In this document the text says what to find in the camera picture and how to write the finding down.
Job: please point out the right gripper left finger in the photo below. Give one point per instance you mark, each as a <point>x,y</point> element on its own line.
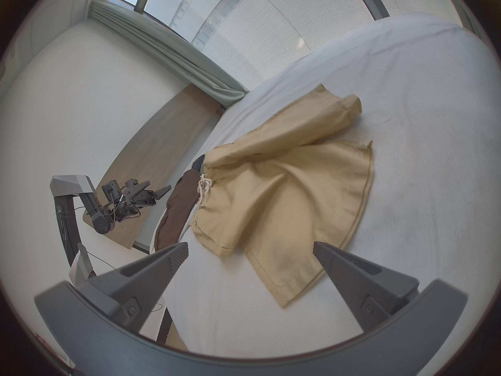
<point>145,280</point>

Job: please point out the window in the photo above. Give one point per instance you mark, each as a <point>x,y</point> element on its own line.
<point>254,22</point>

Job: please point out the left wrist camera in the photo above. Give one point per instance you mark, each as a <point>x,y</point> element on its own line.
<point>130,183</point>

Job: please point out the tan shorts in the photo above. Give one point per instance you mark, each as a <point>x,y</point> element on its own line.
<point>281,194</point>

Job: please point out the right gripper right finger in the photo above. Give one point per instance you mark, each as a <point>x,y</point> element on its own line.
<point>360,284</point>

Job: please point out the bed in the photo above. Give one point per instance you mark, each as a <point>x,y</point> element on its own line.
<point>411,112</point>

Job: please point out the black garment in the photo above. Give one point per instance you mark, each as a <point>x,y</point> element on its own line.
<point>197,163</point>

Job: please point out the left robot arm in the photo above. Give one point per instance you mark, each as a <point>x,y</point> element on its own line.
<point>70,184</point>

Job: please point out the brown garment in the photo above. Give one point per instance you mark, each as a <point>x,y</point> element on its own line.
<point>176,214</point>

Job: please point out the grey-green curtain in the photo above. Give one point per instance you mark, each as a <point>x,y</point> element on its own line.
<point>188,61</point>

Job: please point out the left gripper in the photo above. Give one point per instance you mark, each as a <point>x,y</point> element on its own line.
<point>144,198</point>

